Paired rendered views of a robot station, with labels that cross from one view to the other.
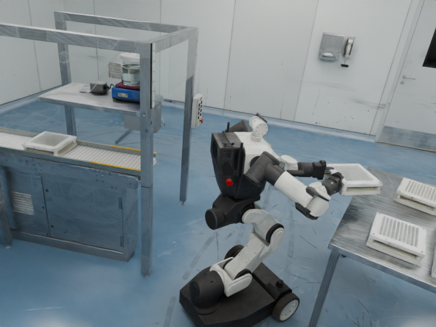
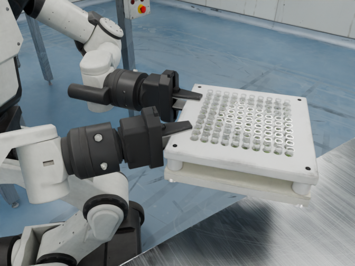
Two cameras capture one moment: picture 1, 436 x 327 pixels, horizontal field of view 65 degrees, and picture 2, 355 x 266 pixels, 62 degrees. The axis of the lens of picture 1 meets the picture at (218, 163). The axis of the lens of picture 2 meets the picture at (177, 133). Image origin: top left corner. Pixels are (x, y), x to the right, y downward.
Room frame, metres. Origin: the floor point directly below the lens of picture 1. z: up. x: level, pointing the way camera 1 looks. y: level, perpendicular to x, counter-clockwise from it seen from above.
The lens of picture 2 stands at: (1.33, -0.90, 1.32)
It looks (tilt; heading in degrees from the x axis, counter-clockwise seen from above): 37 degrees down; 29
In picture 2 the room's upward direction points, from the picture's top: straight up
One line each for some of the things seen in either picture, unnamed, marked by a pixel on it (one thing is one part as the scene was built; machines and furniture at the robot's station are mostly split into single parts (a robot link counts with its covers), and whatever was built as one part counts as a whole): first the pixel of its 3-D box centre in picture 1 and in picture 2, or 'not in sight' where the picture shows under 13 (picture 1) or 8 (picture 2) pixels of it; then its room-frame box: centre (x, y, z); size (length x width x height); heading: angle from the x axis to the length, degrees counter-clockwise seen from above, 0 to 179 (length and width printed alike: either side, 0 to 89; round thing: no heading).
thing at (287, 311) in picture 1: (286, 307); not in sight; (1.59, -0.54, 0.10); 0.20 x 0.05 x 0.20; 128
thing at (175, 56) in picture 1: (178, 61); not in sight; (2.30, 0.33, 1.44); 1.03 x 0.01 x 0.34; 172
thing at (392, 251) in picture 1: (395, 240); not in sight; (1.42, -0.93, 0.83); 0.24 x 0.24 x 0.02; 62
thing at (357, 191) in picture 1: (349, 181); (240, 143); (1.79, -0.78, 0.95); 0.24 x 0.24 x 0.02; 15
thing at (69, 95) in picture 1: (103, 98); not in sight; (2.03, 0.74, 1.22); 0.62 x 0.38 x 0.04; 82
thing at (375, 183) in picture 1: (351, 174); (243, 124); (1.79, -0.78, 1.00); 0.25 x 0.24 x 0.02; 105
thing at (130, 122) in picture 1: (143, 113); not in sight; (2.14, 0.52, 1.11); 0.22 x 0.11 x 0.20; 82
